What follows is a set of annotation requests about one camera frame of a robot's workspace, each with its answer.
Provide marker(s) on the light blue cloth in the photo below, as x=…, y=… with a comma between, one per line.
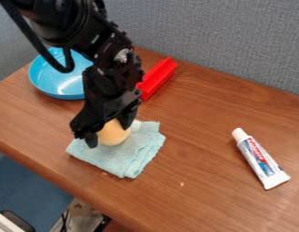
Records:
x=127, y=159

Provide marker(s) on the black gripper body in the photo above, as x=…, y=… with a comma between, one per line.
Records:
x=108, y=92

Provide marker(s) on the blue plate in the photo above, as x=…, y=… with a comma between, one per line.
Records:
x=56, y=84

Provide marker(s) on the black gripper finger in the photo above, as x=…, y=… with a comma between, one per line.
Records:
x=91, y=139
x=127, y=115

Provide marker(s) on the red plastic block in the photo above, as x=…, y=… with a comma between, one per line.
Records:
x=156, y=77

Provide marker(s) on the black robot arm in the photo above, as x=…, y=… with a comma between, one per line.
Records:
x=64, y=26

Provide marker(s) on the white toothpaste tube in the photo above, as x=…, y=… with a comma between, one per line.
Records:
x=266, y=167

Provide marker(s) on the white black object corner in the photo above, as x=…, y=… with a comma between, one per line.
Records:
x=12, y=223

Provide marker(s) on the grey table leg base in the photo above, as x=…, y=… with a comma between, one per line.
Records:
x=80, y=218

